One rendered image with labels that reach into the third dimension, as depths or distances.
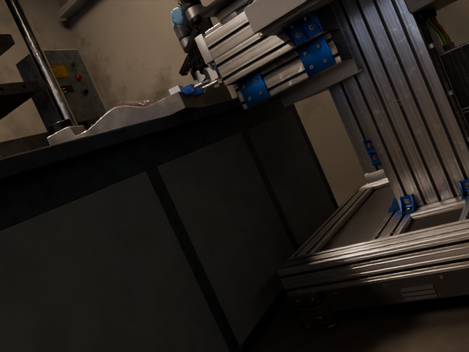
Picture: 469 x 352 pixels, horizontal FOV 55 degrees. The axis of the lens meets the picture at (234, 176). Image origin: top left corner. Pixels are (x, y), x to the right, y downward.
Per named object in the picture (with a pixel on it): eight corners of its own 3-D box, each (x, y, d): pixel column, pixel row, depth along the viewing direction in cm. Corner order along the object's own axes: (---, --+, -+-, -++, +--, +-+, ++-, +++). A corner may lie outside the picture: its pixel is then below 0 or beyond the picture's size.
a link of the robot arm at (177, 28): (179, 12, 213) (166, 21, 217) (189, 33, 213) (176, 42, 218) (188, 13, 219) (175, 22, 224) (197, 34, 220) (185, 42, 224)
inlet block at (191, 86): (214, 88, 147) (208, 72, 147) (211, 87, 142) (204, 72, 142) (179, 105, 150) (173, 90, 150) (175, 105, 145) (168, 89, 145)
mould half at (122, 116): (206, 107, 164) (193, 79, 163) (185, 107, 139) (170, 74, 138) (93, 161, 176) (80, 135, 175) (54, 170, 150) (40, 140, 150)
